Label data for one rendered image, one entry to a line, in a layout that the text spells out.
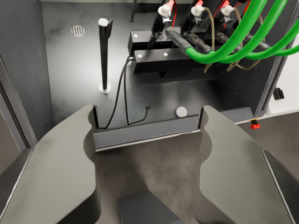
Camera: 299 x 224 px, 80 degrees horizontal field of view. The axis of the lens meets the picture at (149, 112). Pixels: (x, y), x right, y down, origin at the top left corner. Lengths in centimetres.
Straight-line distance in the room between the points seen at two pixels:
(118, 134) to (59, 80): 29
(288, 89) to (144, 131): 51
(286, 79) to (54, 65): 78
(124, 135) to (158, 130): 10
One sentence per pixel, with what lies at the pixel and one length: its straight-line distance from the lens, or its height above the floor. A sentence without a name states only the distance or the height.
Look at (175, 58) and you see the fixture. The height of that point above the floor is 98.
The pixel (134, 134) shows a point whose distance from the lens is 49.
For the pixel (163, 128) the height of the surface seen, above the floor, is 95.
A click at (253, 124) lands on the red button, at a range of 87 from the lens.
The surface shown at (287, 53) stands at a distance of 50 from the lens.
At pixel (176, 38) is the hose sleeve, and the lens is 37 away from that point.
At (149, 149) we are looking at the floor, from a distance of 147.
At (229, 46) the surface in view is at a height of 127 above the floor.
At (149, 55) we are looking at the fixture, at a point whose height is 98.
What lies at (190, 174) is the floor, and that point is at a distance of 160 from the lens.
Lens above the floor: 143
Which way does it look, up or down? 72 degrees down
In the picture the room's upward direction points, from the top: 48 degrees clockwise
